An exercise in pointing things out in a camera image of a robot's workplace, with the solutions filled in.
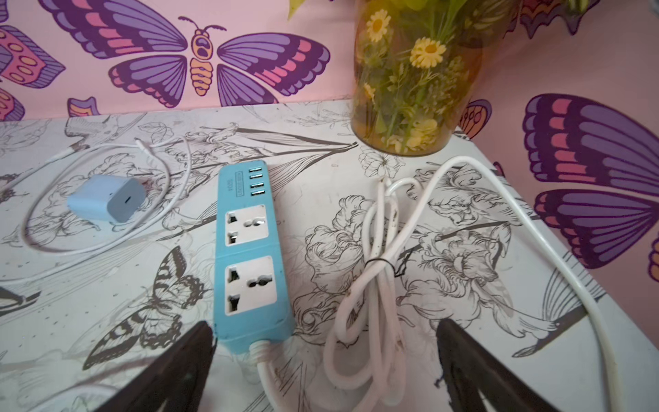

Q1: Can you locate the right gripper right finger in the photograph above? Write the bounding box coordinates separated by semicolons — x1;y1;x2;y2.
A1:
436;319;555;411

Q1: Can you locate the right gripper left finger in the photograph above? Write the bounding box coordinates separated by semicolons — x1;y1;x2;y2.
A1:
98;321;216;412

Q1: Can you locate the teal power strip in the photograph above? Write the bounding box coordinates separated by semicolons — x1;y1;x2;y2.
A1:
214;161;295;355

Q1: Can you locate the light blue charger brick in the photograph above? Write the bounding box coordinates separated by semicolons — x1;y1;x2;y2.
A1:
67;175;147;223

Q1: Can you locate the white charger cable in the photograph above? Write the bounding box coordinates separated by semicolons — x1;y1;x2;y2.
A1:
0;136;194;287

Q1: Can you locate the glass vase with flowers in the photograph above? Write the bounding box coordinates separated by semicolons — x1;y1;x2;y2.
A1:
351;0;520;156

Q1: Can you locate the white power strip cord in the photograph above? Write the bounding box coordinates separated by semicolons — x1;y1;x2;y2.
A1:
249;155;626;412

